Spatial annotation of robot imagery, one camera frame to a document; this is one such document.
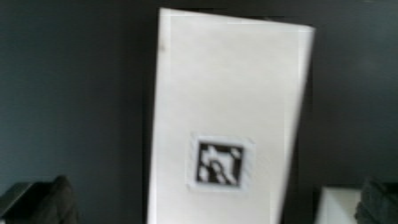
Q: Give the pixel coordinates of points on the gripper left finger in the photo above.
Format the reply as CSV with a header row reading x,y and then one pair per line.
x,y
39,203

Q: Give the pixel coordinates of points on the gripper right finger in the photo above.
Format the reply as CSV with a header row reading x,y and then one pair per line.
x,y
376,206

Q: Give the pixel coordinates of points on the white cabinet top block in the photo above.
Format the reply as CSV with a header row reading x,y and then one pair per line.
x,y
231,72

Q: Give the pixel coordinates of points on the white cabinet body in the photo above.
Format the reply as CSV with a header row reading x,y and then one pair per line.
x,y
335,206

